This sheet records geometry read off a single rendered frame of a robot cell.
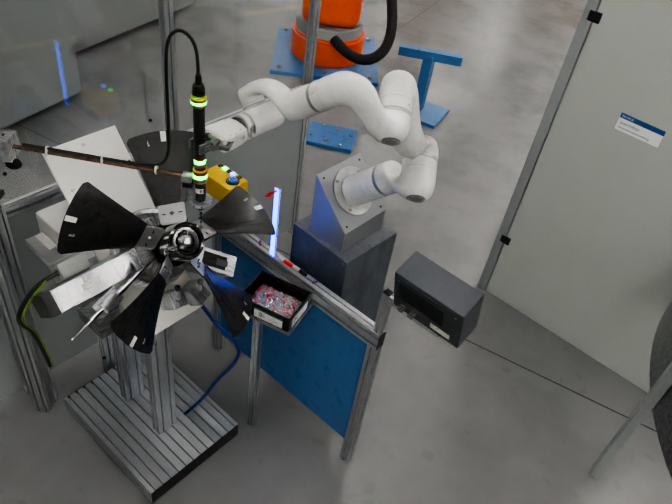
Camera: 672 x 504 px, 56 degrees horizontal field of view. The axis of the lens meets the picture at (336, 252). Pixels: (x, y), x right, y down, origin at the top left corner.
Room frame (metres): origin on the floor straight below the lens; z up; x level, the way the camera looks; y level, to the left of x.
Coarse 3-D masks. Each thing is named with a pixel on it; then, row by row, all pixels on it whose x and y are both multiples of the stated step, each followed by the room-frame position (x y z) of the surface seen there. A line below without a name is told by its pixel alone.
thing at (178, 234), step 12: (168, 228) 1.46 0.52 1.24; (180, 228) 1.46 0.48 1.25; (192, 228) 1.48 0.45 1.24; (168, 240) 1.41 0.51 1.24; (180, 240) 1.43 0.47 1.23; (192, 240) 1.46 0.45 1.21; (204, 240) 1.48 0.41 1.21; (156, 252) 1.44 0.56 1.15; (168, 252) 1.40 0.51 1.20; (180, 252) 1.41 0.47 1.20; (192, 252) 1.43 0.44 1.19; (180, 264) 1.46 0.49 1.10
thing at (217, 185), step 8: (216, 168) 2.05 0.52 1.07; (208, 176) 2.00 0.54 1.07; (216, 176) 2.00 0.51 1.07; (224, 176) 2.01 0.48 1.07; (208, 184) 2.00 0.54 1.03; (216, 184) 1.97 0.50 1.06; (224, 184) 1.96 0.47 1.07; (232, 184) 1.96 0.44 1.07; (240, 184) 1.98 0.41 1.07; (208, 192) 2.00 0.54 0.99; (216, 192) 1.97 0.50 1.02; (224, 192) 1.94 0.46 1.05
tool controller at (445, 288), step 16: (416, 256) 1.52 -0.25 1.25; (400, 272) 1.45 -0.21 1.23; (416, 272) 1.46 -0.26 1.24; (432, 272) 1.46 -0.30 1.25; (448, 272) 1.46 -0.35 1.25; (400, 288) 1.45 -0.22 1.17; (416, 288) 1.41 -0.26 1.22; (432, 288) 1.40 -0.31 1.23; (448, 288) 1.40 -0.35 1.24; (464, 288) 1.41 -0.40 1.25; (400, 304) 1.47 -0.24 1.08; (416, 304) 1.41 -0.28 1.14; (432, 304) 1.37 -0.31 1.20; (448, 304) 1.35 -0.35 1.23; (464, 304) 1.35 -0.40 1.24; (480, 304) 1.39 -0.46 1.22; (432, 320) 1.38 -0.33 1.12; (448, 320) 1.34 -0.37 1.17; (464, 320) 1.31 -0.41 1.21; (448, 336) 1.35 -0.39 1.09; (464, 336) 1.36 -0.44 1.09
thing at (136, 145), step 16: (128, 144) 1.63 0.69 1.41; (144, 144) 1.64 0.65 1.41; (160, 144) 1.65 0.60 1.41; (176, 144) 1.66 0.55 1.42; (144, 160) 1.61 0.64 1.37; (160, 160) 1.62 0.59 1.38; (176, 160) 1.63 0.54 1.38; (192, 160) 1.64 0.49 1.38; (144, 176) 1.59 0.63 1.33; (160, 176) 1.59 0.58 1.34; (160, 192) 1.56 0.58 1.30; (176, 192) 1.56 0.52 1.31
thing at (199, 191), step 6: (198, 78) 1.54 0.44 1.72; (198, 84) 1.54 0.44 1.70; (192, 90) 1.54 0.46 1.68; (198, 90) 1.53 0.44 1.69; (204, 90) 1.55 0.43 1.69; (198, 96) 1.53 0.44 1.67; (198, 186) 1.53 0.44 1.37; (204, 186) 1.54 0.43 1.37; (198, 192) 1.53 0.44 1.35; (204, 192) 1.54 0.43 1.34; (198, 198) 1.53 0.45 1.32; (204, 198) 1.54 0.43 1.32
